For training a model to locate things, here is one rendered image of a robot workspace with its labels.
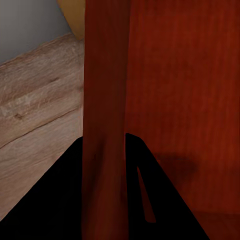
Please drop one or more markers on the storage box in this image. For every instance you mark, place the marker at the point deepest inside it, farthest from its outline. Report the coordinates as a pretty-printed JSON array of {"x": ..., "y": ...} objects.
[{"x": 167, "y": 71}]

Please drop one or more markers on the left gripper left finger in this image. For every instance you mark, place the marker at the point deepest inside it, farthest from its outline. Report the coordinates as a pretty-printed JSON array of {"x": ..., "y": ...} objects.
[{"x": 52, "y": 209}]

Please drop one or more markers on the door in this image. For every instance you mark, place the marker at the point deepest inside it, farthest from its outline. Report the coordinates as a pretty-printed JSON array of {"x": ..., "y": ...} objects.
[{"x": 74, "y": 12}]

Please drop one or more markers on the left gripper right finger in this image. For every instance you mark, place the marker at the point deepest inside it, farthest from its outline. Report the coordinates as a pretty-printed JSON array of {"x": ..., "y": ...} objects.
[{"x": 174, "y": 219}]

